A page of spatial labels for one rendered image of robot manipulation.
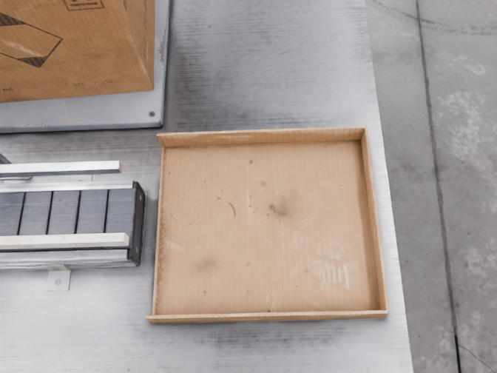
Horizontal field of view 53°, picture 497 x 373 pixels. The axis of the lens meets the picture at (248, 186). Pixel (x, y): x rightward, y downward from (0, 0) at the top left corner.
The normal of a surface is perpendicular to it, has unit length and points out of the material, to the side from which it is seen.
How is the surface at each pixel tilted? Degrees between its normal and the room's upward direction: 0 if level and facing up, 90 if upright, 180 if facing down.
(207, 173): 0
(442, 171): 0
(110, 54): 90
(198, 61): 0
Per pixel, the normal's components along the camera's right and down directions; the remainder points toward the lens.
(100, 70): 0.06, 0.92
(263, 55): -0.05, -0.39
